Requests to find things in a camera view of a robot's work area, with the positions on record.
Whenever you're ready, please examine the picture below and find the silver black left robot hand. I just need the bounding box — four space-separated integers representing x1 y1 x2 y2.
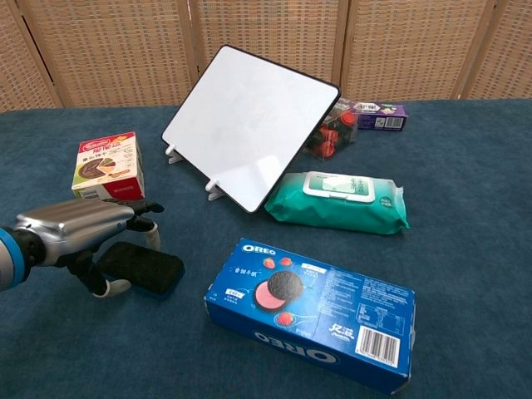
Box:
13 198 165 298

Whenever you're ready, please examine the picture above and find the black felt whiteboard eraser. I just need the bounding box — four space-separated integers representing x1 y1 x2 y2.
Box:
96 241 186 301

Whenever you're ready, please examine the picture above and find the small white whiteboard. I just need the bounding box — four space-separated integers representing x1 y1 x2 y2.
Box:
160 44 342 214

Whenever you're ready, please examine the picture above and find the blue Oreo cookie box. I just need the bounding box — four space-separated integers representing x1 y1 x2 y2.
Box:
203 237 417 396

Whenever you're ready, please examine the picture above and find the red white biscuit box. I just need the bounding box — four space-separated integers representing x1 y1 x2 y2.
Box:
71 131 146 203

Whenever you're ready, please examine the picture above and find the bamboo folding screen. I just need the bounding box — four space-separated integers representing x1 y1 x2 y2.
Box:
0 0 532 112

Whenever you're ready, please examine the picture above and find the green wet wipes pack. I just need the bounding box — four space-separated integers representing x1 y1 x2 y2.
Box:
264 170 411 237

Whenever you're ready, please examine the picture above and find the dark red snack package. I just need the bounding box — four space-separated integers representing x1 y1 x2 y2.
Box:
302 97 359 161

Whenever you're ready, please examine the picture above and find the purple toothpaste box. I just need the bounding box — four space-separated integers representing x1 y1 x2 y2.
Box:
351 101 409 132

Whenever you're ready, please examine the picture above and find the blue felt table cover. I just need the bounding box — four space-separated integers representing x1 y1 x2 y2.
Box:
0 97 532 399

